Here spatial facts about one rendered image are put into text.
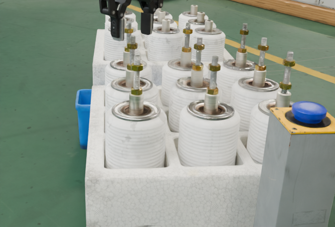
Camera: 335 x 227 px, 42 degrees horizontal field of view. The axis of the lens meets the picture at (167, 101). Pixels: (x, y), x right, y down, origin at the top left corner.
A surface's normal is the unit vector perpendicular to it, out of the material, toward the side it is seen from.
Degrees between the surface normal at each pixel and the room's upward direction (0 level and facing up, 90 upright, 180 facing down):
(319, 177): 90
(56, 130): 0
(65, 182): 0
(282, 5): 90
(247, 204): 90
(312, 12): 90
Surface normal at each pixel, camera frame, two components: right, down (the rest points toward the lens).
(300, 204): 0.13, 0.38
